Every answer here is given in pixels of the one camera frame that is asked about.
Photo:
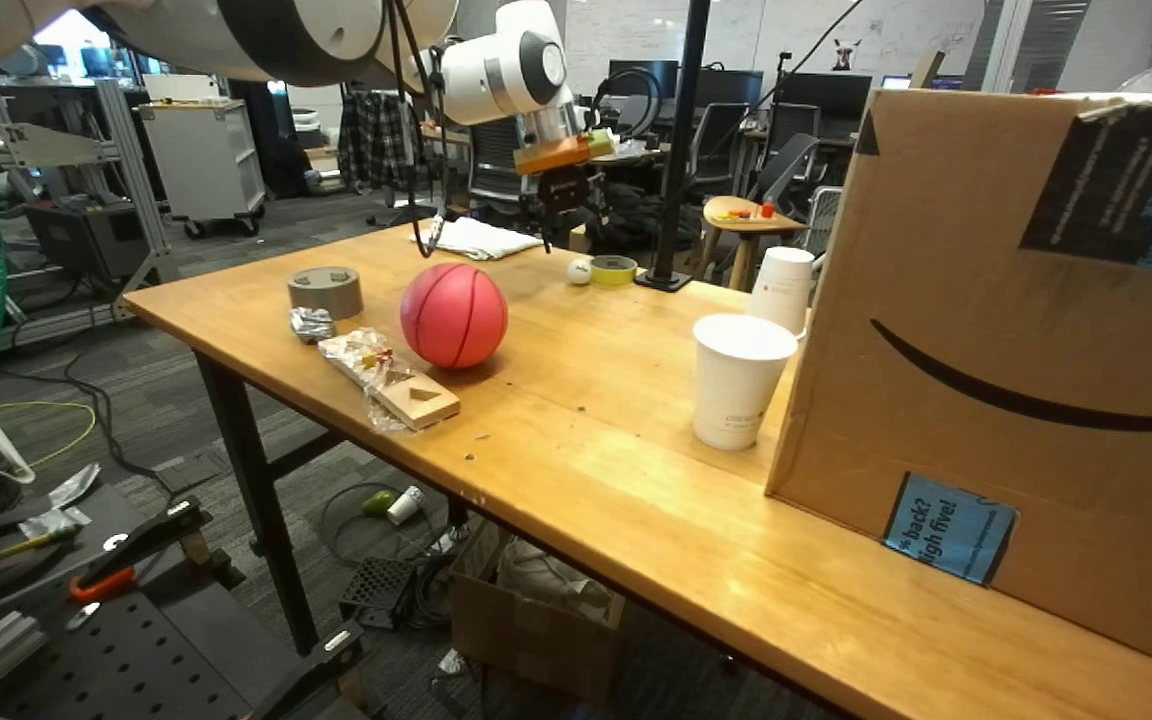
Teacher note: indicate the white ping pong ball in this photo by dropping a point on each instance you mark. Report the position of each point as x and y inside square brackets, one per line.
[581, 272]

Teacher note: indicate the white folded towel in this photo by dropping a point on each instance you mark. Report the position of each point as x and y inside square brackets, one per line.
[477, 237]

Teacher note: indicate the small white bottle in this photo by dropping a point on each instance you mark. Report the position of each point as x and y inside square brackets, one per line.
[405, 506]

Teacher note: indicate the clear yellow tape roll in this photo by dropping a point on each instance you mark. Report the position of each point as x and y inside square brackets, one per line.
[619, 272]

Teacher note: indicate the open cardboard box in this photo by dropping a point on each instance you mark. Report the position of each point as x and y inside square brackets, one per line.
[538, 626]

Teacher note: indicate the grey duct tape roll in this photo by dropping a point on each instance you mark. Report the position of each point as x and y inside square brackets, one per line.
[327, 299]

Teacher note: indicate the black table leg frame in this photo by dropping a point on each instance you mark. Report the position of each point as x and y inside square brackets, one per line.
[260, 512]

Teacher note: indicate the white tapered cup stack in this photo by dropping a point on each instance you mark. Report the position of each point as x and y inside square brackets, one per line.
[783, 284]

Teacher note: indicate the black perforated plate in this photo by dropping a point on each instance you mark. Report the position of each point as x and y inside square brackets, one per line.
[121, 660]

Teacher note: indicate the dark computer monitor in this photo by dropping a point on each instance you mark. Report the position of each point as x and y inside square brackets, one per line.
[822, 102]
[640, 78]

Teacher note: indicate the pink rubber basketball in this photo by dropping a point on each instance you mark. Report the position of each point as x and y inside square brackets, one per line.
[453, 319]

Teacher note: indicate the black pole stand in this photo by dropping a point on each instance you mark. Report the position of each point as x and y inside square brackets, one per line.
[681, 135]

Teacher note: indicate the white paper cup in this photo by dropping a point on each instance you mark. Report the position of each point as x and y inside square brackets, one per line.
[736, 384]

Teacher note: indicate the grey metal shelf rack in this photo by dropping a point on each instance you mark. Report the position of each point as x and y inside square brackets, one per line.
[83, 224]

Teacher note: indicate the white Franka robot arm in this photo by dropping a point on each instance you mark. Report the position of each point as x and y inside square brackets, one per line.
[496, 64]

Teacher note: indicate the black bag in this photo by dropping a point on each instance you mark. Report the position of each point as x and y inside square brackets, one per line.
[623, 223]

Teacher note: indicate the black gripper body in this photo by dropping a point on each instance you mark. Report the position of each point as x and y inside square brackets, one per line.
[569, 195]

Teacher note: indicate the large Amazon cardboard box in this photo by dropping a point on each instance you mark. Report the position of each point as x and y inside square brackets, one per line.
[1000, 334]

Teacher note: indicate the wooden shape puzzle board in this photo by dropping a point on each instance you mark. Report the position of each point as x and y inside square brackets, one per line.
[391, 383]

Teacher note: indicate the white rolling cart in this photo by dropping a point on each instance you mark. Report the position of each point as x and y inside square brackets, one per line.
[200, 165]

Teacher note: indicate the round wooden stool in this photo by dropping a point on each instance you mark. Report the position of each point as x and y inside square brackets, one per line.
[743, 217]

